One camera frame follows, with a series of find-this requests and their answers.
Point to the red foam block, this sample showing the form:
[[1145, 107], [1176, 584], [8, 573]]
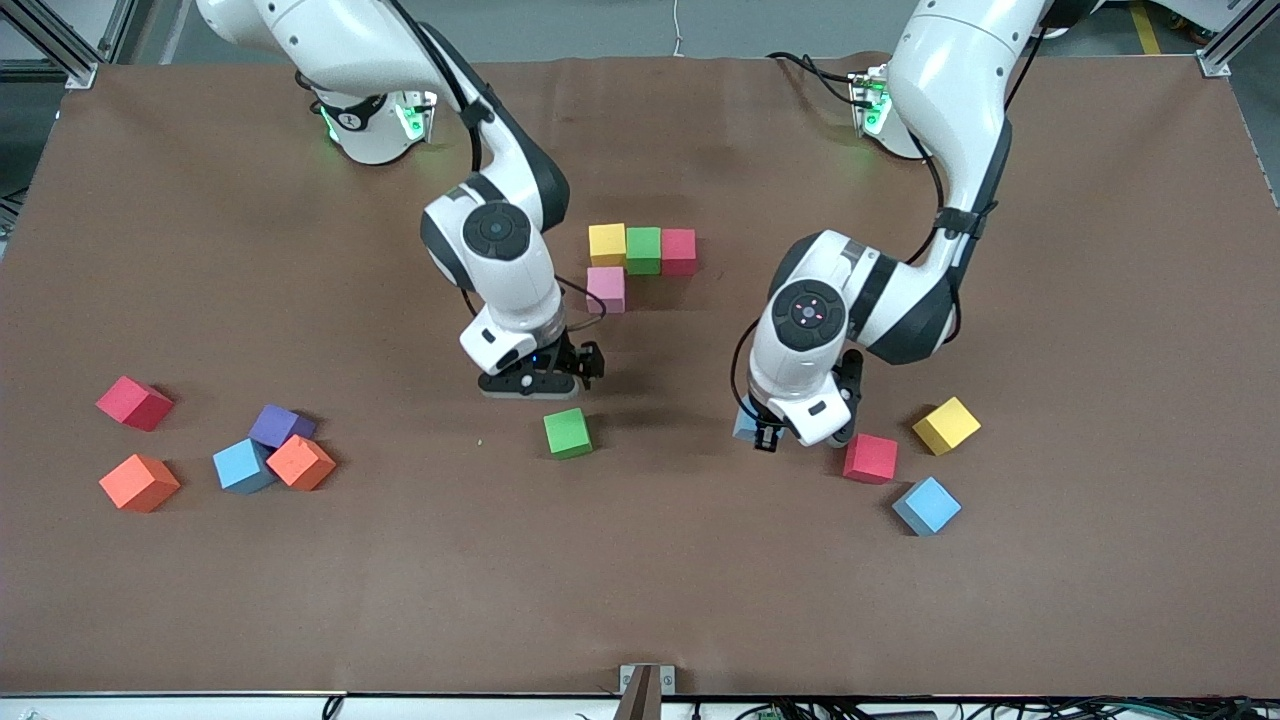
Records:
[[678, 252], [133, 403], [870, 458]]

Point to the aluminium frame post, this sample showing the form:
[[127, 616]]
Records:
[[75, 65], [1215, 65]]

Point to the yellow foam block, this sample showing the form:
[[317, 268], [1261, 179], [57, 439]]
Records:
[[607, 247], [946, 425]]

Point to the metal base connector panel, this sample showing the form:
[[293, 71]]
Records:
[[420, 115], [868, 100]]

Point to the blue foam block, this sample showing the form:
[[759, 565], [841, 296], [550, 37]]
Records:
[[746, 420], [926, 505], [243, 466]]

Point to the pink foam block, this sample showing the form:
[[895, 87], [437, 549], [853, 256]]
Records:
[[606, 290]]

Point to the brown table mat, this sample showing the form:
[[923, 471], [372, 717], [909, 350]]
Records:
[[640, 580]]

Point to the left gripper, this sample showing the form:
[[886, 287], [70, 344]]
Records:
[[851, 376]]

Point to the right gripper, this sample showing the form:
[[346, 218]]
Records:
[[567, 353]]

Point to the green foam block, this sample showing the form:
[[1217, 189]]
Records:
[[643, 250], [567, 433]]

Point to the purple foam block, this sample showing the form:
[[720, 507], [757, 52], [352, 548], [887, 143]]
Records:
[[280, 424]]

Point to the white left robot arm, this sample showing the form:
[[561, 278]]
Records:
[[950, 90]]

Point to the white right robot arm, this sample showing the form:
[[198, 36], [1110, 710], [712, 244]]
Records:
[[330, 40]]

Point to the orange foam block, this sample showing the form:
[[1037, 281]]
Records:
[[301, 462], [138, 482]]

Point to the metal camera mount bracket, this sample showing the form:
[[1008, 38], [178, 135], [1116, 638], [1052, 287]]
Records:
[[647, 685]]

